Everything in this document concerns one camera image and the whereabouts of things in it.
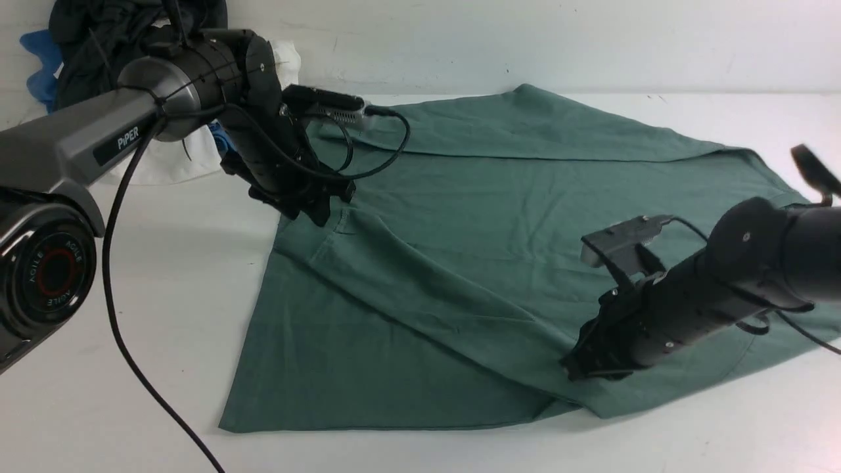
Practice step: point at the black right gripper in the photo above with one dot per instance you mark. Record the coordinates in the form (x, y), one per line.
(639, 327)

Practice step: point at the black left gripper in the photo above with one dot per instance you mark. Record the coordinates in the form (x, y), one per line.
(279, 162)

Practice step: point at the green long-sleeved shirt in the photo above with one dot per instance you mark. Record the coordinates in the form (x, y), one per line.
(446, 293)

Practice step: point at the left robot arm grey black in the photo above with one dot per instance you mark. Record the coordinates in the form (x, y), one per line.
(50, 221)

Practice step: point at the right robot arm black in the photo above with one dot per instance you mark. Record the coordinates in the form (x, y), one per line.
(758, 258)

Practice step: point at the white crumpled garment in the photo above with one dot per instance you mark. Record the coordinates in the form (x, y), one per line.
(198, 155)

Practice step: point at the black crumpled garment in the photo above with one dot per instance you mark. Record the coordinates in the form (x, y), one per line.
(96, 39)

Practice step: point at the blue crumpled garment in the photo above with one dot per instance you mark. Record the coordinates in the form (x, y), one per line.
(42, 84)

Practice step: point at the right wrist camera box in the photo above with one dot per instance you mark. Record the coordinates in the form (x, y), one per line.
(623, 248)

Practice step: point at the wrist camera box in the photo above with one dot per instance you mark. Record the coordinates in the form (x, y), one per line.
(348, 109)
(623, 248)

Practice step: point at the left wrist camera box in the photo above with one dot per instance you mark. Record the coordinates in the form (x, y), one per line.
(348, 109)

